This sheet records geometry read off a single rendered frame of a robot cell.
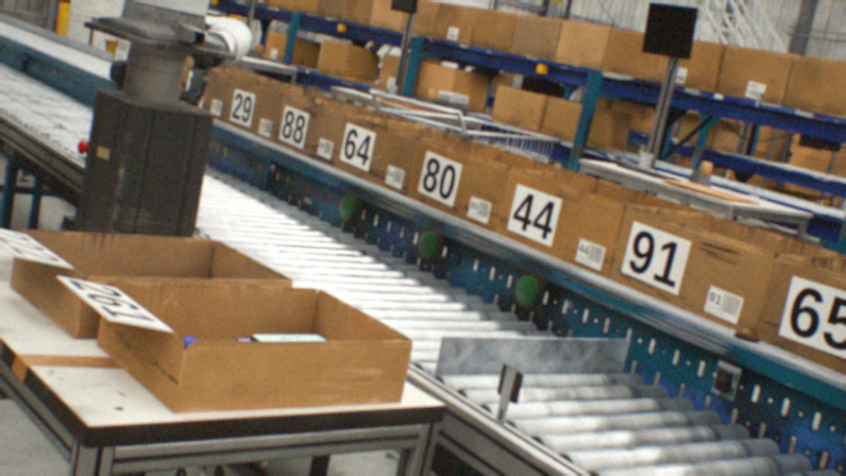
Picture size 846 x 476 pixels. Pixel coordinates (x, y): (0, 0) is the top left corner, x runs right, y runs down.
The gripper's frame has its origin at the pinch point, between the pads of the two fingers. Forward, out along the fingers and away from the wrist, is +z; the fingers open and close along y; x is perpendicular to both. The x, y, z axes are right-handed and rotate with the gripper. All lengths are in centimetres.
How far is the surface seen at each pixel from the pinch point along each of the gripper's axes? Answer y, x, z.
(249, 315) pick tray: -27, 31, 62
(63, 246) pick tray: -22, -4, 53
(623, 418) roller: -40, 95, 57
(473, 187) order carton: -30, 62, -36
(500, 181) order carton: -26, 68, -29
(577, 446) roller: -37, 86, 74
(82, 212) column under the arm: -25.8, -11.9, 26.0
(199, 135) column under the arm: -8.4, 10.7, 23.0
